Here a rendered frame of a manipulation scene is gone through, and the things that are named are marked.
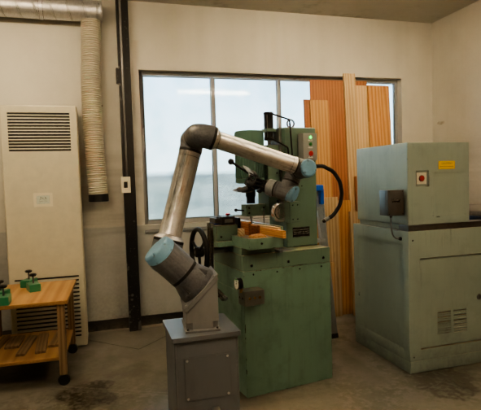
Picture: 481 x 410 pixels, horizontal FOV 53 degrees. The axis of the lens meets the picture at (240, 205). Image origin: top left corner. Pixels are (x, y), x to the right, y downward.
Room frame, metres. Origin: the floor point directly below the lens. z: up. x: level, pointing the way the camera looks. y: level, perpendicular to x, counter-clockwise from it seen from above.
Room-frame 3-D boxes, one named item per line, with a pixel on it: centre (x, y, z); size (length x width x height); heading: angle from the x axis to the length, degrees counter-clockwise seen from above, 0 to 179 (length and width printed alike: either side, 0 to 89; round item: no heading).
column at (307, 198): (2.99, -0.33, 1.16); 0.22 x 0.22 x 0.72; 25
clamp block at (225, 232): (2.79, 0.11, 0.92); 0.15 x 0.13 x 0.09; 25
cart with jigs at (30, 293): (3.07, 1.41, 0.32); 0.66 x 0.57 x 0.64; 14
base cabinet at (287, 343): (2.92, -0.17, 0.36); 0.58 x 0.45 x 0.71; 115
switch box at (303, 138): (2.88, -0.41, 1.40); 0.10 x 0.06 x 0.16; 115
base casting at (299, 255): (2.92, -0.18, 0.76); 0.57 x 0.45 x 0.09; 115
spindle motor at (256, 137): (2.87, -0.07, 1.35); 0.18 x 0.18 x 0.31
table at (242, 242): (2.82, 0.03, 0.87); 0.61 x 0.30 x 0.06; 25
